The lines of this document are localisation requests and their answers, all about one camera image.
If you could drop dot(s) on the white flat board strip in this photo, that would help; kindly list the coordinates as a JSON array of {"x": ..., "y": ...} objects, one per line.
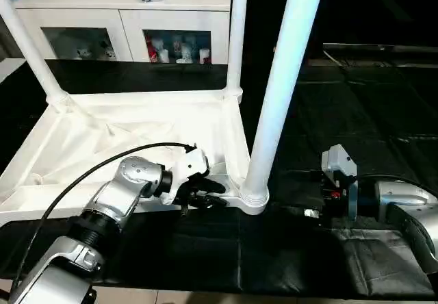
[{"x": 8, "y": 67}]

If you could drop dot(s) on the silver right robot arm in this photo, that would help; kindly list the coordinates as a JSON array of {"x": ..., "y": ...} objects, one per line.
[{"x": 403, "y": 198}]

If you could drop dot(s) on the white toy figurine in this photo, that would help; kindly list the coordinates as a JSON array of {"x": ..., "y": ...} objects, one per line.
[{"x": 82, "y": 52}]

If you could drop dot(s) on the white cabinet with glass doors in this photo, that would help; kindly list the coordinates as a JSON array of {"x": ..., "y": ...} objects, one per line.
[{"x": 85, "y": 16}]

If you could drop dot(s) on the black mat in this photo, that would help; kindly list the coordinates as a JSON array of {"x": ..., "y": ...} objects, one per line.
[{"x": 342, "y": 112}]

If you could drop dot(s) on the white plastic table top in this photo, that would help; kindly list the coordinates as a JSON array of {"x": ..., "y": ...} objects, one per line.
[{"x": 137, "y": 119}]

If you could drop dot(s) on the long black bar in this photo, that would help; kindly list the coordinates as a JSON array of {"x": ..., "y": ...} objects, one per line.
[{"x": 376, "y": 46}]

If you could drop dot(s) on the red and white bottle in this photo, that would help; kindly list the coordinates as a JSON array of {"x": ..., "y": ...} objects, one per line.
[{"x": 153, "y": 52}]

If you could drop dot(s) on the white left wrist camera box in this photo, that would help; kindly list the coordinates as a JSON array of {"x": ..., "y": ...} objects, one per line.
[{"x": 191, "y": 162}]

